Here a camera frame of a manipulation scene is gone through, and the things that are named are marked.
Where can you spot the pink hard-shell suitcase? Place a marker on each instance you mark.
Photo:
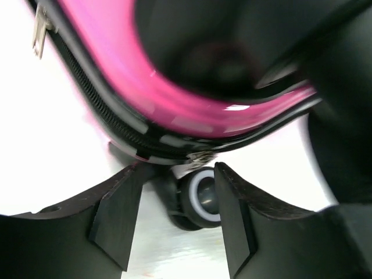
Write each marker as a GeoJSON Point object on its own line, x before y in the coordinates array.
{"type": "Point", "coordinates": [175, 83]}

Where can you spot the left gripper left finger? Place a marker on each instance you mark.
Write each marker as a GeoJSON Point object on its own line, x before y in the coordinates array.
{"type": "Point", "coordinates": [87, 236]}

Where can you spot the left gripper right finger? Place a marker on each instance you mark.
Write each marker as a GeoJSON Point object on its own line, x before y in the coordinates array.
{"type": "Point", "coordinates": [265, 237]}

